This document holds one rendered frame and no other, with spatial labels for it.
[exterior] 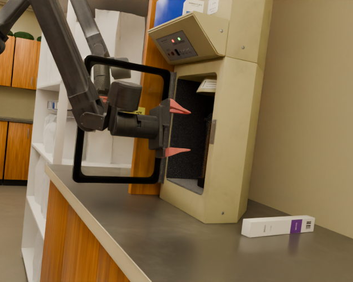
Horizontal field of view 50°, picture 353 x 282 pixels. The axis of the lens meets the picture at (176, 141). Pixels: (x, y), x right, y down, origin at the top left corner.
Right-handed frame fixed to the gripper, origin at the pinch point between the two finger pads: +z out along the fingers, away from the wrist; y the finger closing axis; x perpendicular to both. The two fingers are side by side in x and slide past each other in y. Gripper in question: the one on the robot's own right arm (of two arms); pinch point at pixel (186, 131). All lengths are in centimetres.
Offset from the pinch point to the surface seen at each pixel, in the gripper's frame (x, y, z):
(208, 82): 11.7, 18.3, 13.9
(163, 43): 22.3, 32.5, 3.4
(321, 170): 6, -7, 54
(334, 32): -2, 38, 54
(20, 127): 499, 81, 1
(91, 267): 26.9, -37.0, -15.6
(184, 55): 15.4, 27.0, 7.2
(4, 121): 498, 86, -21
